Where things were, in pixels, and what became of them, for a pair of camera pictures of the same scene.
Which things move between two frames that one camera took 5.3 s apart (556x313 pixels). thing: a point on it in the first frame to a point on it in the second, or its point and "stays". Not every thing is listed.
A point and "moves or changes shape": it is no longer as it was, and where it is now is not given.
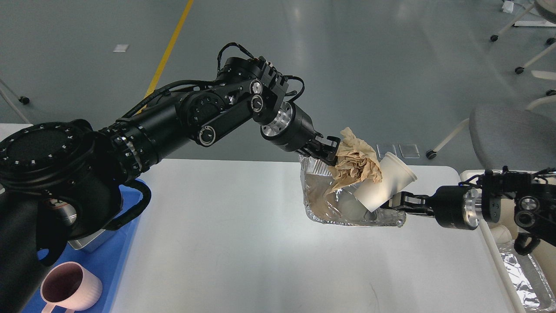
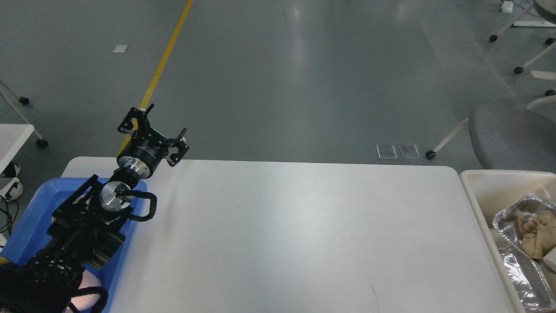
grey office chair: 507,138 stays
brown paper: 356,161 moves or changes shape
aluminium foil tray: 340,205 to 506,222
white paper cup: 395,174 to 550,258
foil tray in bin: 534,292 stays
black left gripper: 292,130 to 143,154
